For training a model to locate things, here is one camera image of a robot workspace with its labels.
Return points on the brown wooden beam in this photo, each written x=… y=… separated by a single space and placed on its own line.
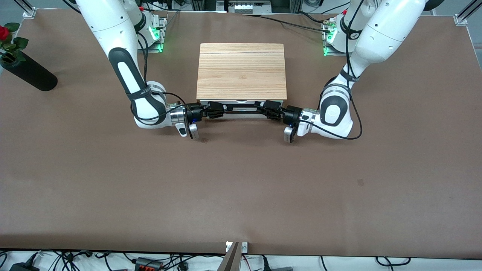
x=230 y=261

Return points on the white power strip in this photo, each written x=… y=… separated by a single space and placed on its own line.
x=243 y=6

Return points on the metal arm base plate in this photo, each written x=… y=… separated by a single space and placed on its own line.
x=331 y=54
x=162 y=34

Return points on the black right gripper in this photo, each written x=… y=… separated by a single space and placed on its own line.
x=194 y=113

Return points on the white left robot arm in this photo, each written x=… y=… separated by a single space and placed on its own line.
x=384 y=34

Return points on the black power adapter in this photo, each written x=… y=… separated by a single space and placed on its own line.
x=22 y=268

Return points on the black box red connectors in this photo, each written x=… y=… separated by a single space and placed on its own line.
x=148 y=265

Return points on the brown table cover mat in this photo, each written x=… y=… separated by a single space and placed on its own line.
x=241 y=195

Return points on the black cylindrical vase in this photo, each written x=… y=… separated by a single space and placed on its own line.
x=34 y=75

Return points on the red rose with green leaves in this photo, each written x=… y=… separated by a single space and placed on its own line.
x=3 y=33

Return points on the wooden drawer cabinet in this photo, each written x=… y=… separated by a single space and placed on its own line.
x=241 y=71

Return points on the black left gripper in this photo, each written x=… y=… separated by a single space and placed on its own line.
x=290 y=113

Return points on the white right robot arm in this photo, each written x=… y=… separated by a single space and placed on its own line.
x=113 y=26

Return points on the metal clamp bracket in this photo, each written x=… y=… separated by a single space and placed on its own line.
x=244 y=247

